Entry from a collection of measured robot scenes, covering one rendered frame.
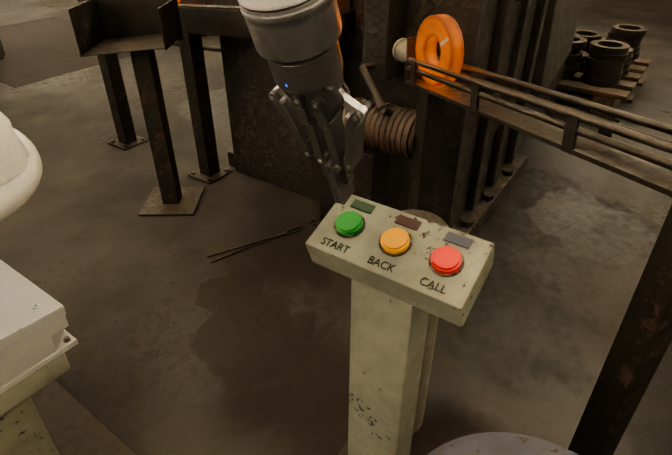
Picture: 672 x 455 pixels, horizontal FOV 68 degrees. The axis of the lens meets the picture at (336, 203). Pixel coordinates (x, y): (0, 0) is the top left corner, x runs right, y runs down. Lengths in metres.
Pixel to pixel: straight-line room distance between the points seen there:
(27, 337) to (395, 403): 0.59
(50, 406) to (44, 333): 0.45
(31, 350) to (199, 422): 0.45
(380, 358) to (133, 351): 0.81
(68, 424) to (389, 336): 0.81
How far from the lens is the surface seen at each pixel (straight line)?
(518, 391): 1.34
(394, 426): 0.90
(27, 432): 1.14
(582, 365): 1.45
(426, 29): 1.20
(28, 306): 0.97
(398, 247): 0.67
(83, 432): 1.30
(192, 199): 1.99
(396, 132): 1.28
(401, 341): 0.75
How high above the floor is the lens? 1.01
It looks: 32 degrees down
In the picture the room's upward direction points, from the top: straight up
